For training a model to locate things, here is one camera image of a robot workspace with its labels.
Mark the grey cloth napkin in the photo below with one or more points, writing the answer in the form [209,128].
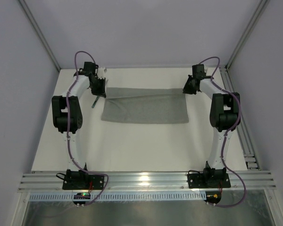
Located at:
[145,106]

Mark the slotted grey cable duct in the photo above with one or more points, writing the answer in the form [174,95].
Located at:
[121,196]

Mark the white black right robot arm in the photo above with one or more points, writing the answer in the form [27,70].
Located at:
[224,116]

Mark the aluminium front rail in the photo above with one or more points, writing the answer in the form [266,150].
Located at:
[141,181]

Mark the right black connector board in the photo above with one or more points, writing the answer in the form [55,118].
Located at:
[213,197]

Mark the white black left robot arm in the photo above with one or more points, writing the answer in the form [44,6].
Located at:
[67,114]

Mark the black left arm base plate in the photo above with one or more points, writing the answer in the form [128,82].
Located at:
[79,180]

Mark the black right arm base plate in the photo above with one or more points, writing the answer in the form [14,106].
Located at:
[201,180]

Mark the aluminium left corner post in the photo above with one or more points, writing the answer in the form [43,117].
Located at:
[36,28]

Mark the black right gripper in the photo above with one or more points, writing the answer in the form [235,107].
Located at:
[189,87]

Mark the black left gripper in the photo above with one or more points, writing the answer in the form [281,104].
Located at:
[99,88]

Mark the left controller board with led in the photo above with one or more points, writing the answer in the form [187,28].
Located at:
[81,198]

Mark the aluminium right corner post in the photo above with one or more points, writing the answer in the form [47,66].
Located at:
[252,22]

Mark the green handled knife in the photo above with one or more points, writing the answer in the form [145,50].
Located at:
[95,101]

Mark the aluminium corner post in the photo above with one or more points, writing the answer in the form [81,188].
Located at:
[252,22]
[36,28]

